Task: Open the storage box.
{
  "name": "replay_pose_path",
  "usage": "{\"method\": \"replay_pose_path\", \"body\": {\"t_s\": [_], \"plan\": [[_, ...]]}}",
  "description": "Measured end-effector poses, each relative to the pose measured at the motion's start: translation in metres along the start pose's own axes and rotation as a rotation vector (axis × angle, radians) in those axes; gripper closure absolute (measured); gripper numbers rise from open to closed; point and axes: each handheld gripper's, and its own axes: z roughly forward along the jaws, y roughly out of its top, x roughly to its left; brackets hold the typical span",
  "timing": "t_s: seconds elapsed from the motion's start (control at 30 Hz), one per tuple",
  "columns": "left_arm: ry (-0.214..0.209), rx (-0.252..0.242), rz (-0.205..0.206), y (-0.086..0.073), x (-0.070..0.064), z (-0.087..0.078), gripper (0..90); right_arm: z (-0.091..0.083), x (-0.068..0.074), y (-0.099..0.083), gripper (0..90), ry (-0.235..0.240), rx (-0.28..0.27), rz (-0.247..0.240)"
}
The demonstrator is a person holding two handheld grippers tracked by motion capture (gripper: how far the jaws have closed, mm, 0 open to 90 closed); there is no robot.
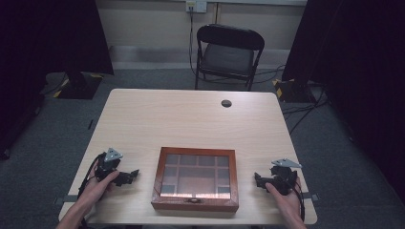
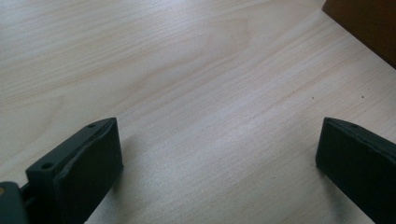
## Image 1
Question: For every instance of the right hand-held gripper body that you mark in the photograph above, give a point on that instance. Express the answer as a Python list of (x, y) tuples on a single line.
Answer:
[(284, 178)]

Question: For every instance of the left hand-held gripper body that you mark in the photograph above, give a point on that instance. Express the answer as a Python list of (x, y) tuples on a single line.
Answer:
[(108, 165)]

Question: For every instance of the person's right hand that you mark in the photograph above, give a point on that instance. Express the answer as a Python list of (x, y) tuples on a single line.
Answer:
[(288, 203)]

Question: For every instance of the person's left hand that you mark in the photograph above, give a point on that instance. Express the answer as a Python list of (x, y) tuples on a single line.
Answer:
[(95, 191)]

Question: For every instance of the wooden box with glass lid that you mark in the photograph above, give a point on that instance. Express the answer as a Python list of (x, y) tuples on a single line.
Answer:
[(196, 181)]

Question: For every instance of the black stand base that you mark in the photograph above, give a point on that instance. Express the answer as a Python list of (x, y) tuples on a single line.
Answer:
[(79, 86), (293, 90)]

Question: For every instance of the black folding chair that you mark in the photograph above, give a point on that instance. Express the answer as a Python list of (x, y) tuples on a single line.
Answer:
[(227, 57)]

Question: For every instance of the black curtain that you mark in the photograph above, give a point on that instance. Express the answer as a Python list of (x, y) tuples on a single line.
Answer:
[(47, 47), (359, 79)]

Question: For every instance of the white wall outlet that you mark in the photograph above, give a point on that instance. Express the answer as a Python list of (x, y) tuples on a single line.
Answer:
[(196, 5)]

